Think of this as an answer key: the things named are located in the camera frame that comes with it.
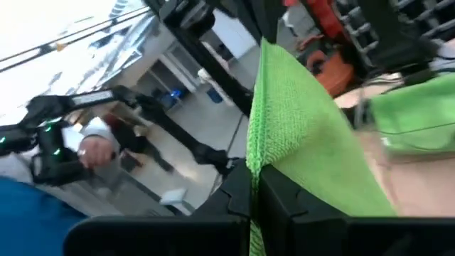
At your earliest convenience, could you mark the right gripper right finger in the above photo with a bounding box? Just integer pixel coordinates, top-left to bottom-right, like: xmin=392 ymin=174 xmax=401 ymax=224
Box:
xmin=256 ymin=164 xmax=455 ymax=256

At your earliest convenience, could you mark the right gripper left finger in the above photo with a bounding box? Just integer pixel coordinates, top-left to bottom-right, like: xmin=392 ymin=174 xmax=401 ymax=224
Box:
xmin=63 ymin=161 xmax=255 ymax=256

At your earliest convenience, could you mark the green microfiber towel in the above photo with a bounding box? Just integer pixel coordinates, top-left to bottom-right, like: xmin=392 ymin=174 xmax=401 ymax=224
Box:
xmin=369 ymin=73 xmax=455 ymax=156
xmin=245 ymin=37 xmax=397 ymax=256

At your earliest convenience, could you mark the person's hand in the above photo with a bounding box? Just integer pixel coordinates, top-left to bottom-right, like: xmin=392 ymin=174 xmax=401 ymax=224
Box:
xmin=77 ymin=134 xmax=117 ymax=170

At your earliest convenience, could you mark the person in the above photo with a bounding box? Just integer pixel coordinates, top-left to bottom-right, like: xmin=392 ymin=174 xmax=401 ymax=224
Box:
xmin=0 ymin=115 xmax=124 ymax=256

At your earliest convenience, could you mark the metal rack with storage bins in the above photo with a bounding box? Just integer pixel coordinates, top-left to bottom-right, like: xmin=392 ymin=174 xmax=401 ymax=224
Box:
xmin=282 ymin=0 xmax=455 ymax=97

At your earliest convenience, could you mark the black metal table frame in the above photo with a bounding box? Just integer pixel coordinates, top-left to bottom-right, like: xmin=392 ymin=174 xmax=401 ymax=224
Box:
xmin=145 ymin=0 xmax=280 ymax=118

